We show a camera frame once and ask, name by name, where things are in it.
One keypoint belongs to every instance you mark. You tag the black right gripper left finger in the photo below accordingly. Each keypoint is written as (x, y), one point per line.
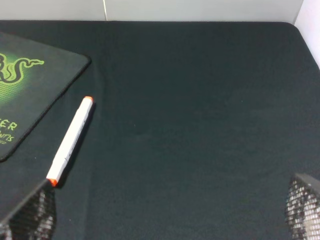
(34, 218)

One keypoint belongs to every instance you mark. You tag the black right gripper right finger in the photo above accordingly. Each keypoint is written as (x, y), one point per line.
(302, 208)

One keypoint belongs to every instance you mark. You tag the white marker with orange caps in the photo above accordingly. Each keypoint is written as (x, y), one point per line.
(69, 141)

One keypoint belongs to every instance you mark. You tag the black Razer mouse pad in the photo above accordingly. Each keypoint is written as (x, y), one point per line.
(33, 75)

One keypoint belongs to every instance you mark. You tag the black tablecloth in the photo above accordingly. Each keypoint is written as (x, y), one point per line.
(196, 131)

